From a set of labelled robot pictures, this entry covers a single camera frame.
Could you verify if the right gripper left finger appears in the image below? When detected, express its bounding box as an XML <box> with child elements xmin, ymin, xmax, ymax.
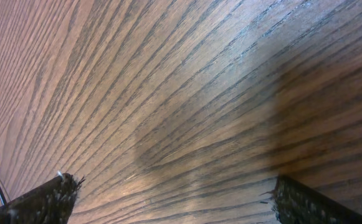
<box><xmin>0</xmin><ymin>173</ymin><xmax>85</xmax><ymax>224</ymax></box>

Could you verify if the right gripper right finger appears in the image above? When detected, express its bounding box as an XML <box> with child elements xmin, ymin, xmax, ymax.
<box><xmin>266</xmin><ymin>175</ymin><xmax>362</xmax><ymax>224</ymax></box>

